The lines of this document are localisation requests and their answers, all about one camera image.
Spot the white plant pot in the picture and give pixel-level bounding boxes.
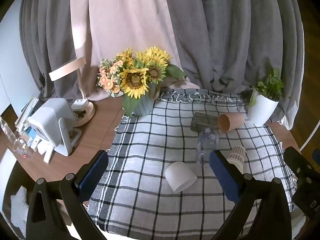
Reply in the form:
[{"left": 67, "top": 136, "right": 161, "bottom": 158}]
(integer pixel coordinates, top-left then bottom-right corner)
[{"left": 247, "top": 90, "right": 279, "bottom": 127}]

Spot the white projector device on stand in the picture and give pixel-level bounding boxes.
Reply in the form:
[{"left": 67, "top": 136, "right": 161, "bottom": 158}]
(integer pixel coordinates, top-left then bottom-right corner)
[{"left": 26, "top": 98, "right": 82, "bottom": 164}]

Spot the green leafy plant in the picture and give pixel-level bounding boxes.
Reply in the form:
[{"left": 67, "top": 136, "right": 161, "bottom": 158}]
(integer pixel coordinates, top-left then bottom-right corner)
[{"left": 248, "top": 67, "right": 286, "bottom": 107}]

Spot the white desk lamp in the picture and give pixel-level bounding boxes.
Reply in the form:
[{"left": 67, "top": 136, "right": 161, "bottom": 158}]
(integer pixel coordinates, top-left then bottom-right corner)
[{"left": 49, "top": 57, "right": 96, "bottom": 127}]

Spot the stack of books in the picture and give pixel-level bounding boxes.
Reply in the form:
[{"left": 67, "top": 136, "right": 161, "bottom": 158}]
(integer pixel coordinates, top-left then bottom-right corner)
[{"left": 14, "top": 97, "right": 41, "bottom": 151}]

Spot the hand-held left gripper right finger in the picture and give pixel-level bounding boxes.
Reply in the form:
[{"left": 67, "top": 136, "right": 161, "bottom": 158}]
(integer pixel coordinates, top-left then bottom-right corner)
[{"left": 209, "top": 150, "right": 292, "bottom": 240}]

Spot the plaid cloth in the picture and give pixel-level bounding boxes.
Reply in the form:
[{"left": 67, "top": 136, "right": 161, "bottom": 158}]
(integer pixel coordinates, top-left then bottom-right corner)
[{"left": 87, "top": 89, "right": 299, "bottom": 238}]

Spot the white cup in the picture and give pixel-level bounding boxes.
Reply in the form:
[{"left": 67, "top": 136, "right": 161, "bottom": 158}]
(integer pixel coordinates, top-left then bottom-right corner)
[{"left": 164, "top": 161, "right": 198, "bottom": 193}]

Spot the grey curtain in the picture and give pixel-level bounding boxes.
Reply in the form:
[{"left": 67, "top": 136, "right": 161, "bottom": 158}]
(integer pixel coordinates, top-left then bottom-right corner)
[
  {"left": 162, "top": 0, "right": 305, "bottom": 131},
  {"left": 19, "top": 0, "right": 88, "bottom": 101}
]

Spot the white power adapter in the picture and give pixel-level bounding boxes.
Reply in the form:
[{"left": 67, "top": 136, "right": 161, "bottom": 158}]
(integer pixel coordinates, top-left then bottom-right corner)
[{"left": 72, "top": 99, "right": 89, "bottom": 111}]

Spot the sunflower bouquet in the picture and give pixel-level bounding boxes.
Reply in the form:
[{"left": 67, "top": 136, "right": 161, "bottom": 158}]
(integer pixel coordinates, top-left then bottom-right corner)
[{"left": 117, "top": 46, "right": 187, "bottom": 118}]

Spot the blue-grey ribbed vase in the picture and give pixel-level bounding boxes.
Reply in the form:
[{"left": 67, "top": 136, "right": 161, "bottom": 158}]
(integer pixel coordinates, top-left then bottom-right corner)
[{"left": 132, "top": 82, "right": 162, "bottom": 117}]

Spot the clear plastic bottle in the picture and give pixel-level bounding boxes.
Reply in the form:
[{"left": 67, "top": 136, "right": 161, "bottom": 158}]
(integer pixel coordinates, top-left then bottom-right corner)
[
  {"left": 196, "top": 127, "right": 220, "bottom": 167},
  {"left": 0, "top": 117, "right": 18, "bottom": 143}
]

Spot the pink curtain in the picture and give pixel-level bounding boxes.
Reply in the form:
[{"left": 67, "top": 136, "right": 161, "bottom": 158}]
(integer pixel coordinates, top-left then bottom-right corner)
[{"left": 70, "top": 0, "right": 201, "bottom": 102}]

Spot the brown paper cup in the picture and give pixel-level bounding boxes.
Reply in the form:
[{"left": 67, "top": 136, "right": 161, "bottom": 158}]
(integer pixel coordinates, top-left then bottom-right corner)
[{"left": 217, "top": 113, "right": 245, "bottom": 133}]

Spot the striped star cushion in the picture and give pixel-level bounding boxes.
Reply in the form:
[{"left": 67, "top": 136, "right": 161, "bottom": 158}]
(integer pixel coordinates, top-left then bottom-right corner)
[{"left": 10, "top": 186, "right": 29, "bottom": 238}]

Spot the clear plastic packaging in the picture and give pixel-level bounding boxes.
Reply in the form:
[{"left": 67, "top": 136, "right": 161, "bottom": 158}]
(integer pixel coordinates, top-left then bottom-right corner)
[{"left": 12, "top": 137, "right": 35, "bottom": 161}]

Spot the pink flower bunch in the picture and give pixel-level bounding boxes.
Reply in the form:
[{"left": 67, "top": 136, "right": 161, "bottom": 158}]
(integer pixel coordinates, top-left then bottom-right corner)
[{"left": 97, "top": 59, "right": 125, "bottom": 98}]

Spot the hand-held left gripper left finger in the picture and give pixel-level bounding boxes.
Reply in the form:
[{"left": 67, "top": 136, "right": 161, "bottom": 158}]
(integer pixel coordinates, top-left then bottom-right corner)
[{"left": 26, "top": 150, "right": 109, "bottom": 240}]

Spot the patterned paper cup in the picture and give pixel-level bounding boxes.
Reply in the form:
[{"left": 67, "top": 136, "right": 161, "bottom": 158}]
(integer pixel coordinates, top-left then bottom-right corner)
[{"left": 227, "top": 146, "right": 247, "bottom": 173}]

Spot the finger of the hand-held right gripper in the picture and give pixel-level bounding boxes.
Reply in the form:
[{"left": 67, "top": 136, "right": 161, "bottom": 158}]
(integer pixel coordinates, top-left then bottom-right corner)
[{"left": 283, "top": 146, "right": 320, "bottom": 181}]

